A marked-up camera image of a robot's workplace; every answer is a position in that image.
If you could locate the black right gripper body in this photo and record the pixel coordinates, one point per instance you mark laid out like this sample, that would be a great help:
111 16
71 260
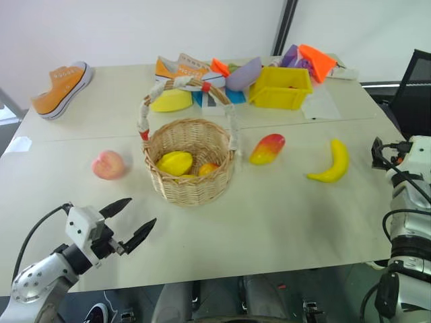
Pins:
397 155

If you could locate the lilac plastic bowl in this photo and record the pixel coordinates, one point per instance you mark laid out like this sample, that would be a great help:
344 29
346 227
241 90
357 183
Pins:
244 75

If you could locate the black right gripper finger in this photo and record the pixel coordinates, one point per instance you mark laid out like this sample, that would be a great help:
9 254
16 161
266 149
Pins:
377 148

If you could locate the red yellow toy mango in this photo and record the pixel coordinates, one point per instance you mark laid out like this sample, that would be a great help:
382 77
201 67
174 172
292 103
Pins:
267 149

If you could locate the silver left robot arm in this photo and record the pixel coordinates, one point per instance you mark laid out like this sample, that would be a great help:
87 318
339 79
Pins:
32 282

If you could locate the yellow plate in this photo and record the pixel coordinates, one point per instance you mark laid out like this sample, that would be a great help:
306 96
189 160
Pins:
170 101

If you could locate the orange canvas sneaker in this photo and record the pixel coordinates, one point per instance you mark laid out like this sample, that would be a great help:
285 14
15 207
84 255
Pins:
59 92
168 69

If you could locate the black mesh office chair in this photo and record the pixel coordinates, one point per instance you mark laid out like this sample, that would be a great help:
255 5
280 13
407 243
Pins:
414 97

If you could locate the small orange folded piece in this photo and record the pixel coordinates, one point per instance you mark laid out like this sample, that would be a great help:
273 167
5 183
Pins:
219 66

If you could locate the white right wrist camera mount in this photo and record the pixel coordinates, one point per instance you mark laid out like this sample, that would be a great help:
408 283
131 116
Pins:
421 153

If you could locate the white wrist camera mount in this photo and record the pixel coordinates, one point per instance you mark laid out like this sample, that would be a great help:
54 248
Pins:
81 223
421 153

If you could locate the blue and white card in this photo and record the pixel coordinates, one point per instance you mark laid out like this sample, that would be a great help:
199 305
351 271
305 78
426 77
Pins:
235 97

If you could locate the small white paper scrap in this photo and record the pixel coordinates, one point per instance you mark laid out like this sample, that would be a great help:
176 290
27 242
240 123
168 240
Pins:
18 144

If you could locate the yellow plastic storage bin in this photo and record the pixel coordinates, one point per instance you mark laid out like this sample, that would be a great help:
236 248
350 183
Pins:
279 89

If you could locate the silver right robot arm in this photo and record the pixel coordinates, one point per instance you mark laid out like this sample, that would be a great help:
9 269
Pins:
409 235

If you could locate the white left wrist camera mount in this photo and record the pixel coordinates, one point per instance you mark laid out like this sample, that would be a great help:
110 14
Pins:
81 223

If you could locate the pink toy peach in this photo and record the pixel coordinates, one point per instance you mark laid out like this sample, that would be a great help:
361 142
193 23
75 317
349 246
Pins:
107 165

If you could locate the small orange yellow toy fruit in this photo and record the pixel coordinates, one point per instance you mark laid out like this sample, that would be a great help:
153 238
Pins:
208 169

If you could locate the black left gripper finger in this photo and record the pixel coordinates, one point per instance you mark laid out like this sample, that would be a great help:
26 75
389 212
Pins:
141 232
116 207

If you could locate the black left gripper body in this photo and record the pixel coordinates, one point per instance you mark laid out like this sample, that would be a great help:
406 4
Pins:
104 244

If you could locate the purple plastic toys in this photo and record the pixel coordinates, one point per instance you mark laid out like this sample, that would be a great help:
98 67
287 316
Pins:
293 57

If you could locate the dark window frame post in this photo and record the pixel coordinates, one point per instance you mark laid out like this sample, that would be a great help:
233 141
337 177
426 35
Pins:
284 27

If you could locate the yellow toy banana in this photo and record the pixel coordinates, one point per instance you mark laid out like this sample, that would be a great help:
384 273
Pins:
338 161

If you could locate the large orange folded piece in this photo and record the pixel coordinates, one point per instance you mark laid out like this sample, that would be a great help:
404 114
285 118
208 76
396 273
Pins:
318 62

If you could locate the yellow toy starfruit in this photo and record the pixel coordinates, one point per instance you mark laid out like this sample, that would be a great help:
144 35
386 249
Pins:
175 163

